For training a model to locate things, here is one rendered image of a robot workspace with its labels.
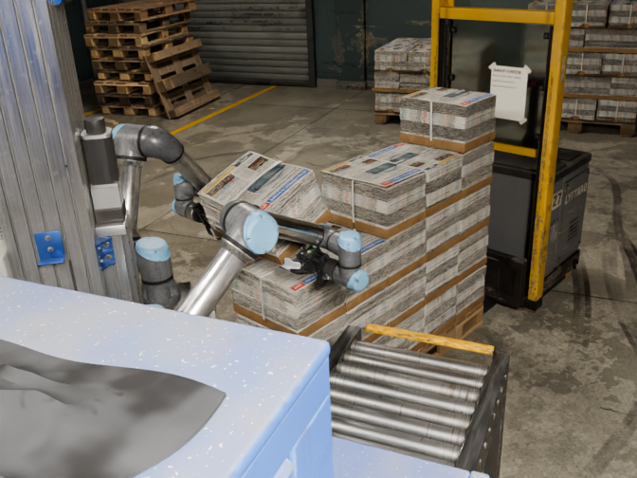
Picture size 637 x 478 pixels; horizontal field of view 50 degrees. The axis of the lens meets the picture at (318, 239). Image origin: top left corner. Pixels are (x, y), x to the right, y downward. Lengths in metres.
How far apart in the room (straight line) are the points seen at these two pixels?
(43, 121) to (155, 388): 1.59
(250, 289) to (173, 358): 2.22
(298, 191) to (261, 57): 8.02
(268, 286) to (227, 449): 2.22
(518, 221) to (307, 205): 1.88
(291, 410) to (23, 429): 0.18
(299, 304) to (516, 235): 1.87
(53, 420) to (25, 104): 1.62
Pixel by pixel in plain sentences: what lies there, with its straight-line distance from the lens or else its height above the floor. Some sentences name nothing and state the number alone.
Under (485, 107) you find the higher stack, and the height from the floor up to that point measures 1.24.
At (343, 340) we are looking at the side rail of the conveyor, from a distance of 2.30.
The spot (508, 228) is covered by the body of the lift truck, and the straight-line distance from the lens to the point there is 4.13.
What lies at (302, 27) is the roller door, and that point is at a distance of 10.02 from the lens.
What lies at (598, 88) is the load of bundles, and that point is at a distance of 7.62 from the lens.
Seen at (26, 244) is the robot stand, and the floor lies 1.25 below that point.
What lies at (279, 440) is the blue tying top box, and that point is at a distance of 0.49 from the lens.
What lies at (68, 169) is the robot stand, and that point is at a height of 1.46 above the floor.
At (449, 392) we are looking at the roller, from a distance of 2.10.
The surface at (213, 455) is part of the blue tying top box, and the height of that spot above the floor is 1.75.
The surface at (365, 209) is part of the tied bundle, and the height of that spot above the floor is 0.94.
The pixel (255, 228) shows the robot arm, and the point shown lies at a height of 1.30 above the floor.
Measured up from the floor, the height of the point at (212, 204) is 1.15.
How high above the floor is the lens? 2.05
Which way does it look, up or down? 24 degrees down
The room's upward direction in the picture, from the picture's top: 3 degrees counter-clockwise
